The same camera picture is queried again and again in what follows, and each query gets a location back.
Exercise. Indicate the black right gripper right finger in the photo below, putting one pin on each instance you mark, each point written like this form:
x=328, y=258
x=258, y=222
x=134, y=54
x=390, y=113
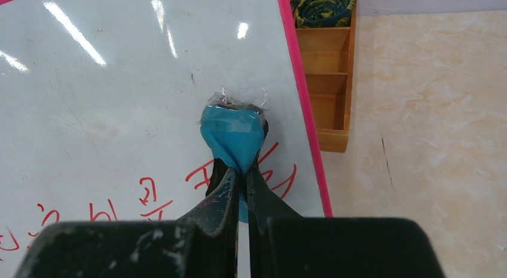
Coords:
x=263, y=205

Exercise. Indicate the blue whiteboard eraser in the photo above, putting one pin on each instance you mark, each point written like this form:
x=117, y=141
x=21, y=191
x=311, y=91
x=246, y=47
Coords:
x=234, y=136

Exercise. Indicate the pink framed whiteboard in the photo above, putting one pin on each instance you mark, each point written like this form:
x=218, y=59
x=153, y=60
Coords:
x=101, y=103

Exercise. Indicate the dark patterned cloth roll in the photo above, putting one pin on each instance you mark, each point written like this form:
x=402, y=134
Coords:
x=322, y=13

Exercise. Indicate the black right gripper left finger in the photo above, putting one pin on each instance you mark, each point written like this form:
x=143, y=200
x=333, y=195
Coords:
x=210, y=248

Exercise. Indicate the wooden compartment box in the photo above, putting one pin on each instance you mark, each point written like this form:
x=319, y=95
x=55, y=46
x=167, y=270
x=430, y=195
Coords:
x=328, y=55

